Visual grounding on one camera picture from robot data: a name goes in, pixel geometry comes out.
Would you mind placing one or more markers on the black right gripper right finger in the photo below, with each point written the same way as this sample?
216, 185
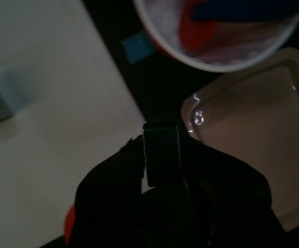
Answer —
228, 200

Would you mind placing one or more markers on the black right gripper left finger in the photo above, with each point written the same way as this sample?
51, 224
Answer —
108, 200

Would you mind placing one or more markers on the red toy knife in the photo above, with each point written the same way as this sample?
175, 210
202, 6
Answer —
70, 223

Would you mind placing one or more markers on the white cutting board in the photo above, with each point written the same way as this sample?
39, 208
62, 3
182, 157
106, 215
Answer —
60, 139

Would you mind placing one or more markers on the beige rectangular plate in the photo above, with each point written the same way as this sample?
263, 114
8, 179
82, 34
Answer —
259, 129

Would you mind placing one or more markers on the red cup white rim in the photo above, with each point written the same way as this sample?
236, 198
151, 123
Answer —
224, 59

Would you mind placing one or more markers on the red plastic toy utensil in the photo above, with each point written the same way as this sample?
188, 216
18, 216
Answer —
196, 30

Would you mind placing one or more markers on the dark blue plastic toy utensil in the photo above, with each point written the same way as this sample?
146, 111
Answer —
242, 9

